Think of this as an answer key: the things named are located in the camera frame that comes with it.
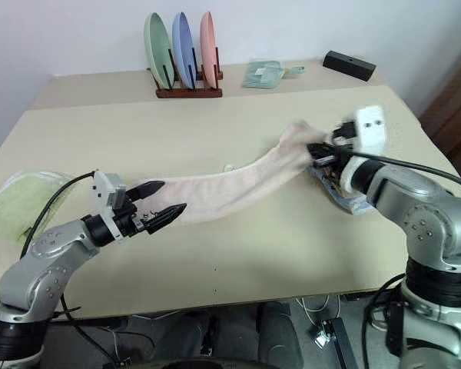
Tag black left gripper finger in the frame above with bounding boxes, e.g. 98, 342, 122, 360
142, 202, 188, 236
128, 180, 166, 201

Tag black floor cable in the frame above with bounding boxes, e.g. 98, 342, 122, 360
360, 273, 408, 369

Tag pale pink towel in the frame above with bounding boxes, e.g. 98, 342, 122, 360
131, 119, 333, 228

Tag black rectangular box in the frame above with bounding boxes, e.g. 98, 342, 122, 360
322, 49, 378, 82

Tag green packaged cloth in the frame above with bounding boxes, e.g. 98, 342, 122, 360
240, 58, 285, 90

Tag green plate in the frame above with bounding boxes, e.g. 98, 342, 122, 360
143, 12, 176, 91

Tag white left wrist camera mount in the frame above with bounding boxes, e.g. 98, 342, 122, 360
91, 169, 130, 244

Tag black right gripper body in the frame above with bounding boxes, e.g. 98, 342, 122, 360
328, 119, 358, 171

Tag light blue towel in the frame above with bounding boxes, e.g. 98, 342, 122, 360
310, 164, 372, 216

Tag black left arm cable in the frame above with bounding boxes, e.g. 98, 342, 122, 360
20, 172, 98, 259

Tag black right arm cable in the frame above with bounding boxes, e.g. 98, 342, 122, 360
337, 148, 461, 201

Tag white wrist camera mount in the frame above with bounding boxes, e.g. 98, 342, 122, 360
340, 102, 388, 193
91, 169, 130, 244

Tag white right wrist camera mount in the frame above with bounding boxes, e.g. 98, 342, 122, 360
340, 102, 388, 193

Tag dark rounded shape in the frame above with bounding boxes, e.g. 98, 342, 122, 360
257, 301, 305, 369

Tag dark wooden plate rack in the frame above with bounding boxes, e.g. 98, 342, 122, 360
150, 45, 224, 99

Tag black metal bar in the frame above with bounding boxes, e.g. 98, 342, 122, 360
312, 317, 357, 369

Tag light green towel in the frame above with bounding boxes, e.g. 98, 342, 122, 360
0, 168, 76, 244

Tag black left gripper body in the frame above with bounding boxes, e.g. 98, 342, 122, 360
113, 191, 151, 238

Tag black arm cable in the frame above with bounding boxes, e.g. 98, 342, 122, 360
20, 172, 98, 259
337, 148, 461, 201

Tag blue plate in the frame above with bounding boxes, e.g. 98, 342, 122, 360
171, 11, 197, 91

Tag white floor cable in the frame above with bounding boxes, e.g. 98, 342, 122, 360
294, 294, 332, 321

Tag pink plate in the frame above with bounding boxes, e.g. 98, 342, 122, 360
199, 11, 218, 90

